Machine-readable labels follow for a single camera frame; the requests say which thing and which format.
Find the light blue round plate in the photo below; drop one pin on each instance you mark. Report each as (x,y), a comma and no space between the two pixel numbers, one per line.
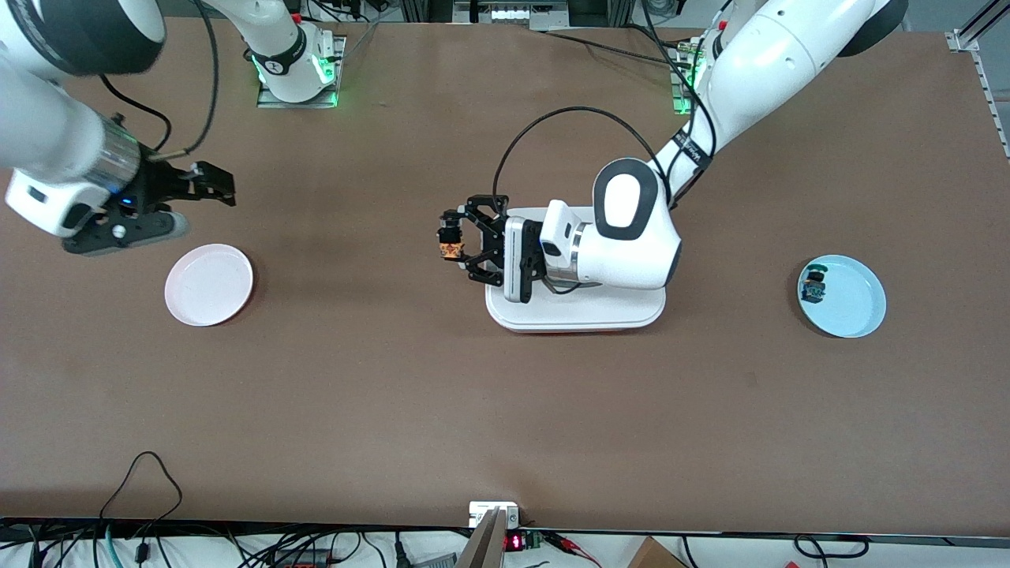
(852,304)

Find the aluminium perforated rail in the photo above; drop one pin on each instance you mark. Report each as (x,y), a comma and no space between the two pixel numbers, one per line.
(996,110)

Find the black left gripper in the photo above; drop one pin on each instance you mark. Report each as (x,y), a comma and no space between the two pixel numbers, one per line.
(484,241)

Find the white lunch box grey latches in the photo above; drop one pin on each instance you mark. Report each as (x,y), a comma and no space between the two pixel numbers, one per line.
(600,312)

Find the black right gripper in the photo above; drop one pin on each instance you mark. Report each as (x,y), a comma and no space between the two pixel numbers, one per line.
(155,186)

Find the blue switch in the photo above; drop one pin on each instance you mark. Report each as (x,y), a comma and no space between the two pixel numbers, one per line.
(813,293)

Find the grey metal bar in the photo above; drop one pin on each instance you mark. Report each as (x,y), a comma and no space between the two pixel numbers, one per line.
(485,544)

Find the aluminium frame with white block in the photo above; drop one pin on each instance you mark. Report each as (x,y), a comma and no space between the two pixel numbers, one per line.
(513,14)

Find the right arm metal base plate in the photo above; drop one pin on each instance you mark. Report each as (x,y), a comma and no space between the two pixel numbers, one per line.
(268,101)

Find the brown cardboard box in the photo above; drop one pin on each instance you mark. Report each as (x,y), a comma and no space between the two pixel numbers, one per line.
(655,556)

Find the orange switch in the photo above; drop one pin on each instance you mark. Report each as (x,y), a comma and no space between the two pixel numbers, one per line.
(451,251)

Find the small white edge device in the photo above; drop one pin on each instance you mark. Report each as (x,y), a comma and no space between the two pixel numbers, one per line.
(483,511)

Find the red digit display module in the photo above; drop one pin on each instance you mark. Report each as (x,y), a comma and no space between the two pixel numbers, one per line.
(514,542)

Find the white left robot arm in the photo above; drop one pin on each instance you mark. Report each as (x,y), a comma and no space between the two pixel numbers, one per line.
(773,63)

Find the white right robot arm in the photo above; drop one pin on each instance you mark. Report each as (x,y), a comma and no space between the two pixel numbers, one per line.
(47,118)

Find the white round plate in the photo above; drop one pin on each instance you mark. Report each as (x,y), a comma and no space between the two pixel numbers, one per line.
(209,285)

